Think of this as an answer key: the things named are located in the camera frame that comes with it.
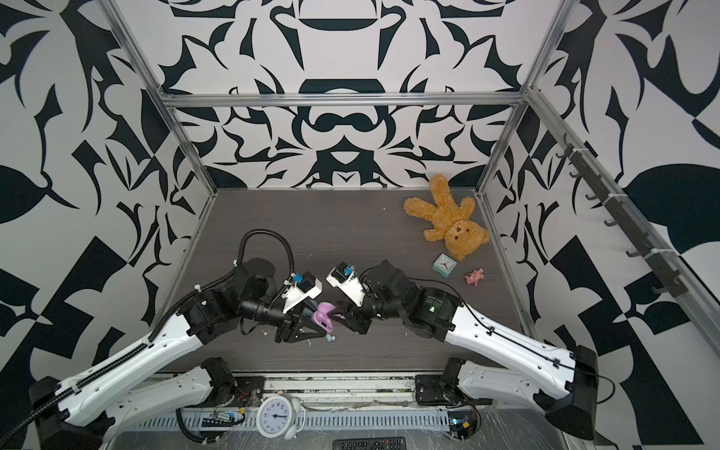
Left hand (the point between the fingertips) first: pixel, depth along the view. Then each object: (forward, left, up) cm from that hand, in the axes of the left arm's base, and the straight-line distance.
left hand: (323, 320), depth 65 cm
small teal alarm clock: (+24, -38, -20) cm, 49 cm away
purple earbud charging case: (0, 0, +2) cm, 2 cm away
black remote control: (-22, -10, -20) cm, 31 cm away
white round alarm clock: (-16, +11, -19) cm, 27 cm away
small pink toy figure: (+20, -47, -19) cm, 54 cm away
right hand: (+3, -2, +1) cm, 4 cm away
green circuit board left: (-16, +28, -25) cm, 41 cm away
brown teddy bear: (+31, -44, -13) cm, 56 cm away
